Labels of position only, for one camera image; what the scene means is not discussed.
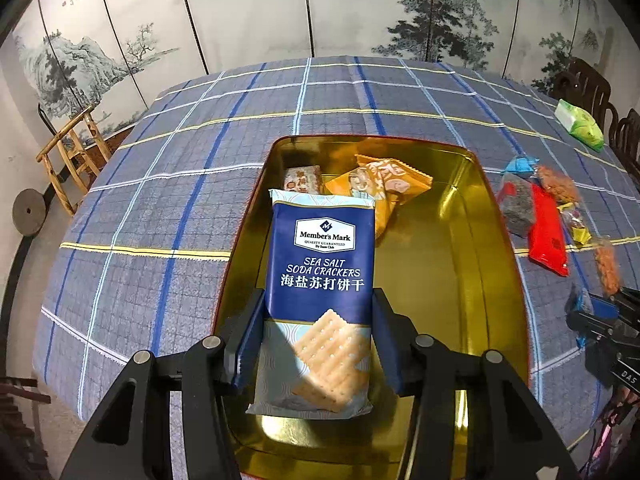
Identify clear bag fried snacks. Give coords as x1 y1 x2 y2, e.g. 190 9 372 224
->
594 240 622 297

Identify yellow cake packet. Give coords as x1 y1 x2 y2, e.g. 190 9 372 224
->
558 203 591 246

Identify red snack package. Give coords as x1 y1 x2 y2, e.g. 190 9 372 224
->
528 184 570 278

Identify clear bag orange snacks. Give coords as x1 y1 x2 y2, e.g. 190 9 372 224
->
535 165 580 205

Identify blue candy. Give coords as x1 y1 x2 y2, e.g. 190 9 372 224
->
501 156 539 179

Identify blue soda crackers pack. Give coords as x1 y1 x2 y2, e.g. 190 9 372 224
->
247 190 375 419

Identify orange yellow snack packet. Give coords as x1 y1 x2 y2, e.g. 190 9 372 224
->
324 154 433 238

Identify grey brown snack bar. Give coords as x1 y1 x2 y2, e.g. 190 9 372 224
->
283 165 321 195

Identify dark wooden side rack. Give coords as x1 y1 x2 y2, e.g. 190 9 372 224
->
0 376 52 480

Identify gold toffee tin box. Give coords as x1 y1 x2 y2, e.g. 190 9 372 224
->
214 136 529 479

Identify blue plaid tablecloth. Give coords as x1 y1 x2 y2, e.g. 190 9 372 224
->
34 56 639 419

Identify green tissue pack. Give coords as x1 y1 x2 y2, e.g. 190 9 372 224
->
554 100 604 153

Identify dark wooden armchair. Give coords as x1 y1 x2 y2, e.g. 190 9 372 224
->
551 58 620 133

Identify round stone millstone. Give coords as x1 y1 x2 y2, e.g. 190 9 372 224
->
12 188 47 237

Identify painted landscape folding screen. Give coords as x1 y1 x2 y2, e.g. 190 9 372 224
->
1 0 634 133

